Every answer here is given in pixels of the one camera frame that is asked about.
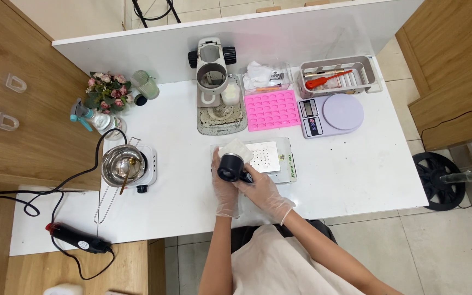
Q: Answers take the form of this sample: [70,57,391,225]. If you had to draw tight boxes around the person's left hand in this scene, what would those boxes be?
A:
[211,147,241,219]

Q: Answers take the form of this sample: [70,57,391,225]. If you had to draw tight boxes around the person's right hand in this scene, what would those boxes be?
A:
[235,173,296,226]

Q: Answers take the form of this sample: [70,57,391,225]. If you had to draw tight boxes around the black round magnifier loupe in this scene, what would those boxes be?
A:
[217,152,255,184]

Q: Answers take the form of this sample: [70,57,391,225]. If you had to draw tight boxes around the white wiping tissue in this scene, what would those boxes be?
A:
[218,138,255,164]

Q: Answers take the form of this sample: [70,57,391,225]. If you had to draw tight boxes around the white heating plate device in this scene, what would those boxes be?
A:
[210,137,297,185]

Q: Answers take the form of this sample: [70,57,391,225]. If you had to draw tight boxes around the white electric mini stove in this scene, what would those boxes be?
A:
[124,144,158,194]

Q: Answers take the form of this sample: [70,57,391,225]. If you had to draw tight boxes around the small white jar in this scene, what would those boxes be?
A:
[221,82,241,107]

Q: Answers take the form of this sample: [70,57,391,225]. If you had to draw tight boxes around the pink silicone mould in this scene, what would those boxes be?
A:
[244,90,302,132]

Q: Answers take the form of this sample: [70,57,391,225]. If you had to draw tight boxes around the person's beige apron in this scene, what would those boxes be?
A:
[231,223,364,295]

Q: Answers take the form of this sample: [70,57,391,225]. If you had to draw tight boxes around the white microscope stand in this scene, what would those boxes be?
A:
[187,37,248,136]

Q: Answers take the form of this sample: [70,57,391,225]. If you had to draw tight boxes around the gold spoon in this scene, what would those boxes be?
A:
[119,157,137,196]

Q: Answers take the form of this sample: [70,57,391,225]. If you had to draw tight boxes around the clear plastic box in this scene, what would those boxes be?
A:
[239,61,294,96]

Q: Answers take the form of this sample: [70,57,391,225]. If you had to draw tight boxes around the steel bowl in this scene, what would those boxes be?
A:
[100,144,146,188]

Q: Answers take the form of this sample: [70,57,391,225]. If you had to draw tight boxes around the crumpled white tissue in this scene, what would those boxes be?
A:
[243,61,274,90]

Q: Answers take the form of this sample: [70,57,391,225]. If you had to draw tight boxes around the green ribbed glass cup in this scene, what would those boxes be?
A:
[130,70,160,101]

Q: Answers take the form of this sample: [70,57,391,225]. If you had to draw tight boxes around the lavender digital kitchen scale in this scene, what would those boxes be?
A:
[297,93,365,139]

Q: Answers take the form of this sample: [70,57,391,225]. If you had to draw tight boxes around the clear spray bottle teal trigger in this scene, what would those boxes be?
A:
[70,98,128,141]

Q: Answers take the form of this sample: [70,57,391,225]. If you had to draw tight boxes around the pink flower bouquet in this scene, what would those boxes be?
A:
[84,71,134,115]

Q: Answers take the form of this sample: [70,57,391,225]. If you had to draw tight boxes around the gold pen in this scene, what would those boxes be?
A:
[303,68,346,79]

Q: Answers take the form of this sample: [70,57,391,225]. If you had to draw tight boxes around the white desk partition panel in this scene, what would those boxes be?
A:
[52,0,425,85]

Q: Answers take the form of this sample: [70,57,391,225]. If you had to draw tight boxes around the black heat gun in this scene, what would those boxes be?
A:
[45,222,113,255]

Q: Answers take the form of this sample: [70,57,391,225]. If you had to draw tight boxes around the black chair legs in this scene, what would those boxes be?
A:
[131,0,182,24]

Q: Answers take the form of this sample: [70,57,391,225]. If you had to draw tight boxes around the grey plastic basket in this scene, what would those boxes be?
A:
[297,55,384,100]

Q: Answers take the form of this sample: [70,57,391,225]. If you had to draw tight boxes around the black fan base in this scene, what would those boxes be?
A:
[412,152,466,212]

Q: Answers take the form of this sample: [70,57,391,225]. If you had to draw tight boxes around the white object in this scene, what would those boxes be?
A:
[43,283,84,295]

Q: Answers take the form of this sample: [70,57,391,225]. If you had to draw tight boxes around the fan pole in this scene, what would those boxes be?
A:
[439,167,472,184]

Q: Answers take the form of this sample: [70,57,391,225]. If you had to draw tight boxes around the metal wire holder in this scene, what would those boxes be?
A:
[93,137,142,224]

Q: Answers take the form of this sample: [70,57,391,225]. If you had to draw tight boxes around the red handled tool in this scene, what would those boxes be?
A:
[304,69,354,91]

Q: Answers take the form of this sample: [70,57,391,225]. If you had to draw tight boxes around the black stove power cable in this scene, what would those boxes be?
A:
[0,128,128,218]

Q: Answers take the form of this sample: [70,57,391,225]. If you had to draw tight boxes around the black heat gun cable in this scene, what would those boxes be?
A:
[51,192,116,282]

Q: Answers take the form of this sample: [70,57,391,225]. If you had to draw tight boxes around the black socket cable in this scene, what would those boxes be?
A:
[420,107,472,151]

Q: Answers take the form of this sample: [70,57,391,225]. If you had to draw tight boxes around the clear wall hook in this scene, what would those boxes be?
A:
[0,111,20,132]
[5,72,28,94]

